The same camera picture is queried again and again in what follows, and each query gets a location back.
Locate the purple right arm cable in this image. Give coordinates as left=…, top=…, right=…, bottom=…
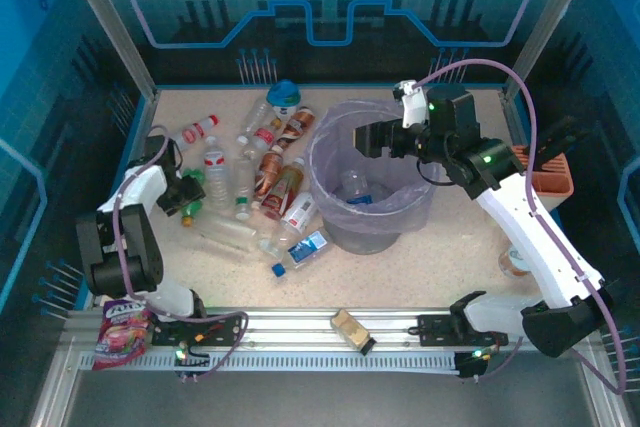
left=418, top=58, right=629, bottom=396

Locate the white cup with blue lid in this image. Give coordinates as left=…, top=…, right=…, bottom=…
left=266, top=79, right=303, bottom=121

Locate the large clear crushed bottle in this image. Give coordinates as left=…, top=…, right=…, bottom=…
left=192, top=211, right=259, bottom=252

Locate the black plastic object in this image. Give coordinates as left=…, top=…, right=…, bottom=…
left=532, top=115, right=591, bottom=168

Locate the aluminium front rail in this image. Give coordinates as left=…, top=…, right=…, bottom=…
left=63, top=306, right=604, bottom=351

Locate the clear bottle with red cap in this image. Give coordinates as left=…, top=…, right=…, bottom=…
left=168, top=114, right=221, bottom=153

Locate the short brown label bottle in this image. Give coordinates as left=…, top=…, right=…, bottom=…
left=273, top=105, right=317, bottom=151

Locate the aluminium frame post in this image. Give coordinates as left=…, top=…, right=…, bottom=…
left=54, top=0, right=159, bottom=98
left=501, top=0, right=604, bottom=98

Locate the green plastic bottle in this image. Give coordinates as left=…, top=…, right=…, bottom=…
left=178, top=166, right=207, bottom=227

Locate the clear bottle with green cap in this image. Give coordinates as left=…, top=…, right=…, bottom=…
left=232, top=149, right=257, bottom=222

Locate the clear cup with orange drink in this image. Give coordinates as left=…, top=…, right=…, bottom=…
left=498, top=241, right=534, bottom=278

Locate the blue label bottle blue cap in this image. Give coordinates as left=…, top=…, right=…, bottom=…
left=271, top=227, right=332, bottom=278

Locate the tan block with black end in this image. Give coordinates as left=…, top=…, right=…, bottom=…
left=329, top=309, right=377, bottom=357

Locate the orange tea bottle red label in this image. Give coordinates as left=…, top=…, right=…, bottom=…
left=259, top=156, right=307, bottom=222

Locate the small clear bottle white cap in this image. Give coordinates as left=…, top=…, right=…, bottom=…
left=257, top=226, right=296, bottom=261

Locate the clear bottle blue label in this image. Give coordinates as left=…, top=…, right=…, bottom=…
left=338, top=169, right=374, bottom=206

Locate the orange plastic rack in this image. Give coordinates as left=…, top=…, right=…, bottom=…
left=512, top=144, right=575, bottom=209

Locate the plain clear plastic bottle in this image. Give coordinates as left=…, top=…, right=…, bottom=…
left=242, top=98, right=275, bottom=134

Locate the slotted cable duct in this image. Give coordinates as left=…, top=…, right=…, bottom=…
left=78, top=349, right=464, bottom=374

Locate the purple candy bag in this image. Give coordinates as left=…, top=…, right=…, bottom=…
left=92, top=296, right=154, bottom=372

